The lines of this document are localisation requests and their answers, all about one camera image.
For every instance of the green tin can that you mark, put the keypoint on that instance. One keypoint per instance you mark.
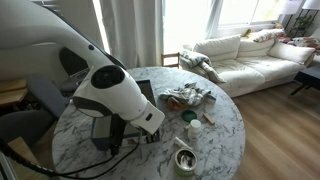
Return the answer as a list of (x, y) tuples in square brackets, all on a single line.
[(185, 162)]

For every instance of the crumpled grey cloth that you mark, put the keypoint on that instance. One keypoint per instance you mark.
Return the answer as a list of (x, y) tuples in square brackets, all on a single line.
[(190, 95)]

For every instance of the white plastic bottle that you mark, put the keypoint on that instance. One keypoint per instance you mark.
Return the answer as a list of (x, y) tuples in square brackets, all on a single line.
[(193, 129)]

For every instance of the small wooden block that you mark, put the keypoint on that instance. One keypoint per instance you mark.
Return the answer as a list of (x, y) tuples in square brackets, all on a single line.
[(209, 118)]

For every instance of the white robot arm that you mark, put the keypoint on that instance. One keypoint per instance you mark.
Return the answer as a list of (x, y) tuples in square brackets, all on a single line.
[(107, 89)]

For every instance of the wooden chair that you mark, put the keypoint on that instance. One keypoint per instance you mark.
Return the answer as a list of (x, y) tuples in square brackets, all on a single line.
[(170, 60)]

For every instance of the white tube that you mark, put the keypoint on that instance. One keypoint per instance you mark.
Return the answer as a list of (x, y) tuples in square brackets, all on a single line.
[(181, 143)]

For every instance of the floral cushion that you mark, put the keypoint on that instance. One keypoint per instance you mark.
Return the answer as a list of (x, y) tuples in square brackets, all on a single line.
[(265, 35)]

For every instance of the white sofa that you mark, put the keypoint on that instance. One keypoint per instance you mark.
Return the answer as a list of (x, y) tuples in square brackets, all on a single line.
[(248, 66)]

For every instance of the dark coffee table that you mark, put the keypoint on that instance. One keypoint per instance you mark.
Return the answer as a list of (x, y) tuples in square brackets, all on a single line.
[(309, 77)]

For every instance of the dark grey office chair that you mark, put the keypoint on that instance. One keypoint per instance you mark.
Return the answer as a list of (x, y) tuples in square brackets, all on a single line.
[(31, 125)]

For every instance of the white curtain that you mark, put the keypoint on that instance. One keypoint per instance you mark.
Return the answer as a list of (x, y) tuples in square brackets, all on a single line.
[(134, 31)]

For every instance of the orange object under cloth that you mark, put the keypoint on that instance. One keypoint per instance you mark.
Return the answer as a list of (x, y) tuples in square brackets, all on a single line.
[(174, 104)]

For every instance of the grey striped blanket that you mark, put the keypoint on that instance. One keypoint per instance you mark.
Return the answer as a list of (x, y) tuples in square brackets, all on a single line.
[(200, 64)]

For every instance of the dark green round lid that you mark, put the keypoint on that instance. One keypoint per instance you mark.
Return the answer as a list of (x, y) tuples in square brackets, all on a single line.
[(188, 115)]

